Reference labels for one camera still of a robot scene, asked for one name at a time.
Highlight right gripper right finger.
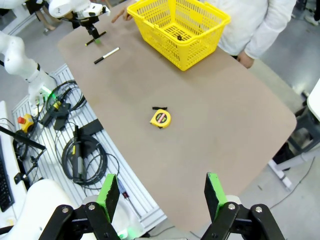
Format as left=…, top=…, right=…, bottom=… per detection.
left=199, top=172, right=286, bottom=240

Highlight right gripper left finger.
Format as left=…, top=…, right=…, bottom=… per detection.
left=37, top=173, right=121, bottom=240

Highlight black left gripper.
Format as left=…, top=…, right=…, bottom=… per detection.
left=71, top=11, right=101, bottom=45

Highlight black highlighter pen yellow tip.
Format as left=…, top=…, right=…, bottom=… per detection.
left=84, top=31, right=107, bottom=47

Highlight yellow plastic shopping basket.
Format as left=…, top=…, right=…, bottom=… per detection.
left=126, top=0, right=231, bottom=72

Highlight person in white hoodie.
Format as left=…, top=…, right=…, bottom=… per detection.
left=199, top=0, right=297, bottom=60

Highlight person's right hand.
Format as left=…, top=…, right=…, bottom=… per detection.
left=111, top=4, right=134, bottom=24

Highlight person's left hand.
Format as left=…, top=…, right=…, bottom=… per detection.
left=236, top=50, right=255, bottom=69

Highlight small red black tool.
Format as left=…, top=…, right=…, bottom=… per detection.
left=116, top=178, right=131, bottom=201

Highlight black and white marker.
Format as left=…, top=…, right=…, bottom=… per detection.
left=94, top=47, right=120, bottom=65

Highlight grooved aluminium base platform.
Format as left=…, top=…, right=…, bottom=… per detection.
left=11, top=63, right=168, bottom=230

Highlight black power brick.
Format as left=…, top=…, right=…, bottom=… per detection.
left=38, top=102, right=71, bottom=131

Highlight yellow tape measure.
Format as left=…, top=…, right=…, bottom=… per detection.
left=149, top=106, right=173, bottom=130

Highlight black metal rod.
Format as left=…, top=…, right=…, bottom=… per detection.
left=0, top=125, right=48, bottom=153

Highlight black keyboard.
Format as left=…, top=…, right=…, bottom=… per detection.
left=0, top=136, right=15, bottom=213

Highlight yellow emergency stop box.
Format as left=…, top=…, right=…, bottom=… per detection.
left=17, top=113, right=35, bottom=133

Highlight black handheld enabling switch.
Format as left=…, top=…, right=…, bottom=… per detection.
left=71, top=124, right=88, bottom=184

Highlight large black cable coil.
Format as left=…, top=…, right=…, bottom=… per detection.
left=61, top=134, right=120, bottom=186

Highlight small black cable coil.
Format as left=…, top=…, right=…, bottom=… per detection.
left=45, top=79, right=88, bottom=118

